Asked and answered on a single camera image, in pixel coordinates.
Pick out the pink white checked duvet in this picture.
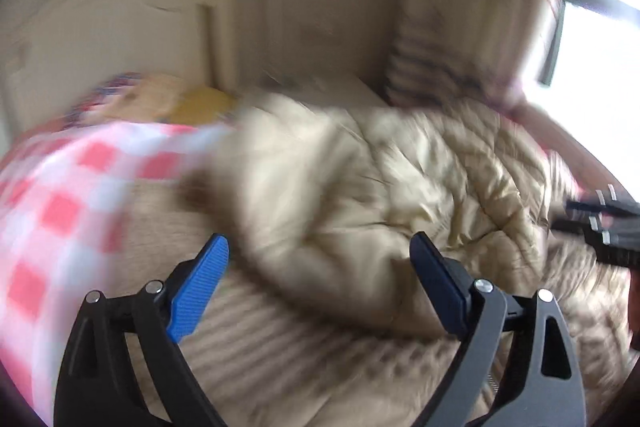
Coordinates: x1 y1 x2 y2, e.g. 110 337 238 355
0 121 237 427

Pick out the cream printed curtain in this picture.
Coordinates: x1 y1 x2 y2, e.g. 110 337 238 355
384 0 567 108

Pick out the dark framed window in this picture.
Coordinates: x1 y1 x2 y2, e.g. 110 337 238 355
536 0 640 118

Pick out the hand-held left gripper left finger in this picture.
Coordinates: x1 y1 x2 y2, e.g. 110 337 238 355
52 233 230 427

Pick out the white wooden bed headboard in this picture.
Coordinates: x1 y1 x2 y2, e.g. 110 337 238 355
0 0 237 138

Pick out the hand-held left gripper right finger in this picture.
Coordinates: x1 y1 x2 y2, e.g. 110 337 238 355
409 231 587 427

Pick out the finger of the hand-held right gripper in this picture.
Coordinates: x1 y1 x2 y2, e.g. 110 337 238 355
565 186 640 218
552 217 640 267

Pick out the person's right forearm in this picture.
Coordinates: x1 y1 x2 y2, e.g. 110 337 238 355
628 267 640 351

